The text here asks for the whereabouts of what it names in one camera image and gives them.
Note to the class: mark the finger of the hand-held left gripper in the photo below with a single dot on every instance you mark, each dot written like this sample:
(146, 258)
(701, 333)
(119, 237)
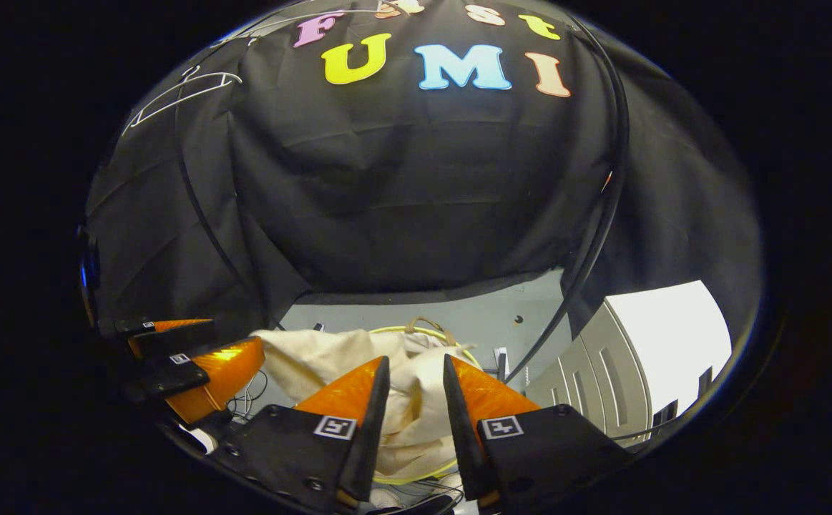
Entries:
(172, 375)
(172, 336)

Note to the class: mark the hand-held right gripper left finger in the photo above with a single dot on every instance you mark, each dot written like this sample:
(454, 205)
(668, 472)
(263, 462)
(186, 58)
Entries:
(373, 429)

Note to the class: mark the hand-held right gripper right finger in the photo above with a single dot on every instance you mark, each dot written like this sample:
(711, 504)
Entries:
(462, 436)

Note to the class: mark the cream shirt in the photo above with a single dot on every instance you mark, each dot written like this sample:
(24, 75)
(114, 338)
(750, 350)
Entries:
(315, 357)

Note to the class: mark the yellow-rimmed laundry hamper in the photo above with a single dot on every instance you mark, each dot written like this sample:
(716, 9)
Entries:
(401, 328)

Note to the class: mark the empty white hanger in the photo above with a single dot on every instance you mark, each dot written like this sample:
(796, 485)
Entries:
(228, 79)

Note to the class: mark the white cabinet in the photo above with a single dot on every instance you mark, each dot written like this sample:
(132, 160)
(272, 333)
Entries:
(666, 336)

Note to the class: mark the black backdrop cloth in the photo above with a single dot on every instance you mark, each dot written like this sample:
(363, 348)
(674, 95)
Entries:
(423, 179)

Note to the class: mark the black rack upright pole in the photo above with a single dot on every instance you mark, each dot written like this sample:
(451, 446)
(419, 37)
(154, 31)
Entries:
(617, 172)

